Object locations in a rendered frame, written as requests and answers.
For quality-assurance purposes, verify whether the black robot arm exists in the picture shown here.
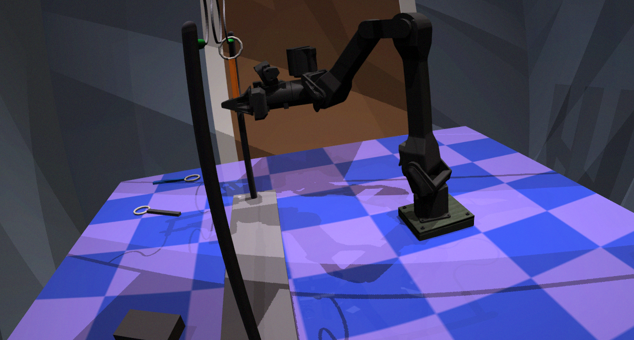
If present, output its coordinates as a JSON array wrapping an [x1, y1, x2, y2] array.
[[286, 12, 452, 223]]

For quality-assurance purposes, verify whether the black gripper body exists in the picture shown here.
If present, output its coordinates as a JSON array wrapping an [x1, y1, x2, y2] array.
[[251, 81, 293, 120]]

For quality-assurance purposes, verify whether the grey loop with orange handle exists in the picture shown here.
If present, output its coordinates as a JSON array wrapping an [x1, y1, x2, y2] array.
[[218, 36, 243, 98]]

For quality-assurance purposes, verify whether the black bar handle with beige loop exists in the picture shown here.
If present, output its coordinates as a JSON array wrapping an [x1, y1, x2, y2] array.
[[133, 206, 181, 217]]

